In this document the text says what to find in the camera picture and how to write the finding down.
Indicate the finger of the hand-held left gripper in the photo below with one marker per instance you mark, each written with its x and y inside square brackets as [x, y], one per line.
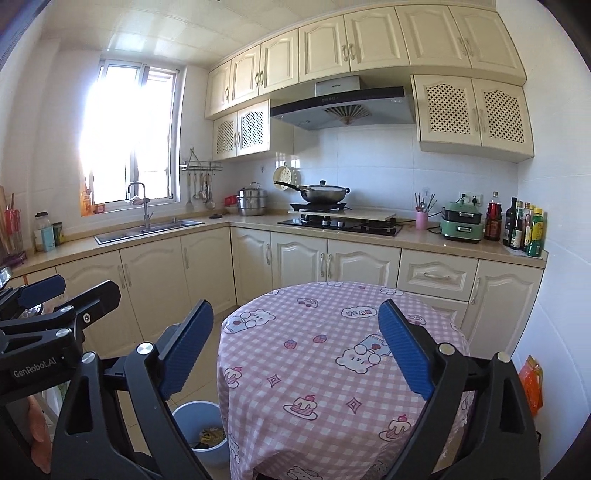
[99, 297]
[44, 288]

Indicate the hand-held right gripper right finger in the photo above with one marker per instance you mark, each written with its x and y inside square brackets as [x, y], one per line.
[406, 346]

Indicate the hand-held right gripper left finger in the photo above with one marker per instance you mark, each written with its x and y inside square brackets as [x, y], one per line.
[184, 350]

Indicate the blue plastic bucket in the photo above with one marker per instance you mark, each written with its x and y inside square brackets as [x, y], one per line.
[217, 457]

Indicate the person's left hand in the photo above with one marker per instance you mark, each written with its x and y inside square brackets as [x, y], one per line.
[39, 429]

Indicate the purple cloth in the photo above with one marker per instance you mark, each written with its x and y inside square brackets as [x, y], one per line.
[14, 261]

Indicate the teal box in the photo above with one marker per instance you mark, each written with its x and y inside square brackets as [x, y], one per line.
[48, 240]

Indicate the cream base cabinet unit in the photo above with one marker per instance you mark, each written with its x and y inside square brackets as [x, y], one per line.
[147, 281]

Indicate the glass jar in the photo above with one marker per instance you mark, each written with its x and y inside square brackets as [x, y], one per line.
[42, 220]

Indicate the red chopstick holder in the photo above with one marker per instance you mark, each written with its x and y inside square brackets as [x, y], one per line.
[13, 226]

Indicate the wooden cutting board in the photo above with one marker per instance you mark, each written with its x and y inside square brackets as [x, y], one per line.
[3, 221]

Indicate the steel double sink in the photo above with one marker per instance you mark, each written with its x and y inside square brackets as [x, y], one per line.
[143, 232]

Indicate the pink checked tablecloth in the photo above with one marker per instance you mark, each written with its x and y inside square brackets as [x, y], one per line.
[323, 369]

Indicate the orange windowsill bottle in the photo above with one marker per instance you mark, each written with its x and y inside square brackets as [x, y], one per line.
[86, 203]

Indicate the steel sink faucet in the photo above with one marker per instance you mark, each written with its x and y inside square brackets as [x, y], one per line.
[146, 212]

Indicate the cloth on faucet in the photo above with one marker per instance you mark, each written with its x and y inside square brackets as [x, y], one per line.
[138, 200]

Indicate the pink utensil holder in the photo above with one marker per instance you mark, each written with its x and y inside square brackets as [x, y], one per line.
[421, 220]

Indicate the steel spatula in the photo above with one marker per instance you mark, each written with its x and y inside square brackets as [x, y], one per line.
[190, 205]

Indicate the orange plastic bag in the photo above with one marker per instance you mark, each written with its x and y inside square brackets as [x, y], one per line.
[531, 383]

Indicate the green electric cooker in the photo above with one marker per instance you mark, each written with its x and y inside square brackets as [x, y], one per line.
[459, 224]

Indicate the beige board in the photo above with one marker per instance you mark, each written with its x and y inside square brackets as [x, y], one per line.
[374, 214]

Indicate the black glass gas hob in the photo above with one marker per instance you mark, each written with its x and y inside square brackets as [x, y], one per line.
[341, 226]

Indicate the steel slotted spoon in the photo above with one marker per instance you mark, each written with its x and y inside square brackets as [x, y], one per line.
[197, 194]

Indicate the bundle of chopsticks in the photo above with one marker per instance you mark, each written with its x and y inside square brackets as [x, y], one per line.
[424, 203]

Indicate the steel ladle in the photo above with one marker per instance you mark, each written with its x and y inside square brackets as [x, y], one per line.
[210, 203]

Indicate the dark soda bottle red label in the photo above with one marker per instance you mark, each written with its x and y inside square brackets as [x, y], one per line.
[493, 217]

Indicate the red container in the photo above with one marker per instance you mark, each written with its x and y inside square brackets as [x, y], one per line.
[231, 201]

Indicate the dark bottle white label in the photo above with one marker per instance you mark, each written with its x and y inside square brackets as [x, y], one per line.
[519, 235]

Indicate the dark glass bottle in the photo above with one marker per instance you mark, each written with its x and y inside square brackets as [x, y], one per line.
[509, 226]

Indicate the steel steamer pot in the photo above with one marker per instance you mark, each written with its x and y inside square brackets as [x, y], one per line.
[251, 201]

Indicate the black portable burner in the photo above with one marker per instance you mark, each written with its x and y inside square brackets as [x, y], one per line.
[318, 206]

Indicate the sliding kitchen window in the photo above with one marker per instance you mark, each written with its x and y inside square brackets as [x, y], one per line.
[129, 134]

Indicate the green bottle yellow label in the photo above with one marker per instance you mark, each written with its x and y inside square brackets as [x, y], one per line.
[535, 235]

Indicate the steel wok with lid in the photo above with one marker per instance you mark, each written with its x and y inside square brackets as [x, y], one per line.
[323, 193]

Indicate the yellow cap bottle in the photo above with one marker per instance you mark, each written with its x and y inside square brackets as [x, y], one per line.
[527, 217]

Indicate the cream perforated strainer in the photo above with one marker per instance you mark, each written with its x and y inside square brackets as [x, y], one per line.
[282, 174]

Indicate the small cream lattice door cabinet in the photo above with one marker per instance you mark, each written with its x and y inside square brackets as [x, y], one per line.
[251, 129]

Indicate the large cream lattice door cabinet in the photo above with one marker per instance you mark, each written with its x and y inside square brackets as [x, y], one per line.
[471, 115]

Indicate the black range hood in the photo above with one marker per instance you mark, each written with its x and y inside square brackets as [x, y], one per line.
[341, 108]

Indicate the cream upper cabinet row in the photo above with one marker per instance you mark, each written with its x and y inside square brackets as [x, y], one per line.
[369, 41]

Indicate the wall socket with plugs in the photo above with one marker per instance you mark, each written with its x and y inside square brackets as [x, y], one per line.
[471, 199]

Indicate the wall utensil rack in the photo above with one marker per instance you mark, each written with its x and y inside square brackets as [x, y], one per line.
[201, 165]

